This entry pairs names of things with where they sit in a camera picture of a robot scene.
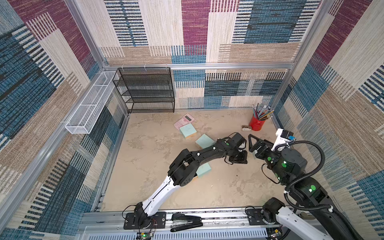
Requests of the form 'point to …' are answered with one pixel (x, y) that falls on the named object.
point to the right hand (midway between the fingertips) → (256, 141)
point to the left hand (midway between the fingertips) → (250, 163)
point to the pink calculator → (186, 119)
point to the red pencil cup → (256, 124)
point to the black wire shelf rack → (145, 89)
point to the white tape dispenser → (246, 129)
